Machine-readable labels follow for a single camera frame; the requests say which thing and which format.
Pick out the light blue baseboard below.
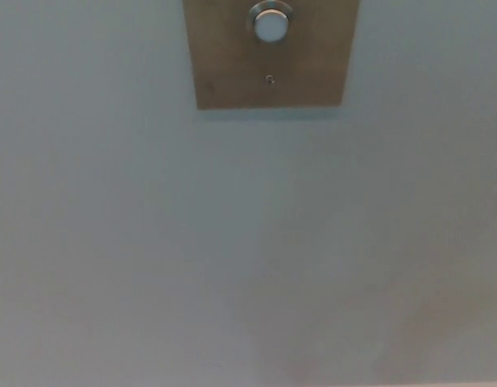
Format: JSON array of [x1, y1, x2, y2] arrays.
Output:
[[344, 377, 497, 387]]

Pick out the brushed metal elevator call panel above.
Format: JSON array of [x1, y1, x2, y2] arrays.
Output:
[[181, 0, 362, 110]]

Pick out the round white elevator button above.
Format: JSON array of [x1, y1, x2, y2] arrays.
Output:
[[247, 0, 292, 44]]

